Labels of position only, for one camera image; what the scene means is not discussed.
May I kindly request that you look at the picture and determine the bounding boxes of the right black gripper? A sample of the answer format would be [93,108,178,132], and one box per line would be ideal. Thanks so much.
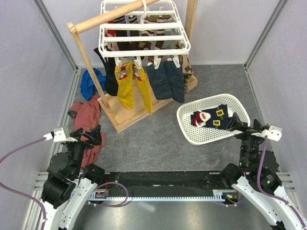
[225,112,267,168]

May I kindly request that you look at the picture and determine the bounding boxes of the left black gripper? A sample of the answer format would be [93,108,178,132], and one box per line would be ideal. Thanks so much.
[66,124,102,177]

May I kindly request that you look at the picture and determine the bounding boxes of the white plastic laundry basket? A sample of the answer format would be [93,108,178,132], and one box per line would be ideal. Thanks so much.
[177,93,250,145]

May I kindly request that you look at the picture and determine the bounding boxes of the yellow sock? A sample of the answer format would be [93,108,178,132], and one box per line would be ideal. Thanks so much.
[132,64,153,115]
[115,61,134,110]

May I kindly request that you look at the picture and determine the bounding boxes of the beige brown argyle sock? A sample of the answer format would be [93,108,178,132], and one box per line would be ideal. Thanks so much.
[180,55,194,95]

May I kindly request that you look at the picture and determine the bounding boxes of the navy patterned sock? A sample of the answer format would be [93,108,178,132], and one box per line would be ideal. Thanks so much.
[146,63,172,100]

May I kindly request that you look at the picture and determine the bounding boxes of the white plastic clip hanger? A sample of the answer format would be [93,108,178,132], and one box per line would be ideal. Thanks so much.
[98,0,191,69]

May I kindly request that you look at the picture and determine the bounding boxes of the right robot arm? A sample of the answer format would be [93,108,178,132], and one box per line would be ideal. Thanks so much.
[219,113,307,230]

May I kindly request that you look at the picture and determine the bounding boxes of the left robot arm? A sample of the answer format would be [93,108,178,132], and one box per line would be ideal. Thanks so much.
[41,125,105,230]

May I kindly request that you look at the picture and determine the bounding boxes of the red-brown cloth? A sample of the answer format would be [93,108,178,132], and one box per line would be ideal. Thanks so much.
[68,95,106,169]

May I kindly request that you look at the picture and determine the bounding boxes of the navy santa sock pair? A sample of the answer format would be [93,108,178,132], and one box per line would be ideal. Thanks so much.
[190,104,232,130]

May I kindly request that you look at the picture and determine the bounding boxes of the blue cloth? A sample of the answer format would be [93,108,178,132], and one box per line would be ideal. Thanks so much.
[80,68,106,101]

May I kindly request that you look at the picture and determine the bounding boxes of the black hanging sock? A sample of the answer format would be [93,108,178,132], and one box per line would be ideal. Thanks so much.
[93,48,118,96]

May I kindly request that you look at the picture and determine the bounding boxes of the red white hanging sock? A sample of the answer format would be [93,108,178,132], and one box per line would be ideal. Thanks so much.
[105,20,116,37]

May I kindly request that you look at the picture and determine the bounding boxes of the brown striped hanging sock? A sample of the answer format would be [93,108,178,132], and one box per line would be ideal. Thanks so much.
[106,14,174,62]

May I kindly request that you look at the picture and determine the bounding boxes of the grey striped hanging sock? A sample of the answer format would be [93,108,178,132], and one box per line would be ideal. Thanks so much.
[162,29,179,49]

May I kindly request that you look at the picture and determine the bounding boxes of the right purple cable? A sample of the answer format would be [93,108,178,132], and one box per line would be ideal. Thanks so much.
[256,136,307,223]

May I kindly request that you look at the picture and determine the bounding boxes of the purple cable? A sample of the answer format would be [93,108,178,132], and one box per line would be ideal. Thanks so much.
[256,136,307,223]
[0,138,47,230]

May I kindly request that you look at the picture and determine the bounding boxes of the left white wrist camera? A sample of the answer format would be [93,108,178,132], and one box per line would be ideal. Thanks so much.
[44,126,78,143]

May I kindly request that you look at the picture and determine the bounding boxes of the grey slotted cable duct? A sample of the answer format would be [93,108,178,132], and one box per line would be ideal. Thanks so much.
[88,191,225,202]

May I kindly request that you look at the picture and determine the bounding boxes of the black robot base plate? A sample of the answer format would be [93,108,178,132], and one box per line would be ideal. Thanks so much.
[81,170,250,197]

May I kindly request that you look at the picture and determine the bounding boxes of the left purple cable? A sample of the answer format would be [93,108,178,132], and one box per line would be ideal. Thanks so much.
[0,138,47,230]

